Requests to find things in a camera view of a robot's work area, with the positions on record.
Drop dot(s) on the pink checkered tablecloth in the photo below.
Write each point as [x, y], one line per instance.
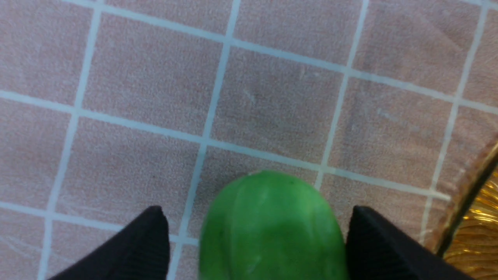
[109, 106]

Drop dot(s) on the amber glass plate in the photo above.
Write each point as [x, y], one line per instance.
[466, 234]

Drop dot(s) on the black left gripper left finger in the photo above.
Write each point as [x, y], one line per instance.
[140, 251]

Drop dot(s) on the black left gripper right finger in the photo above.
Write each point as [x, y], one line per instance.
[378, 250]

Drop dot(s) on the green toy gourd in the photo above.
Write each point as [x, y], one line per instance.
[270, 225]

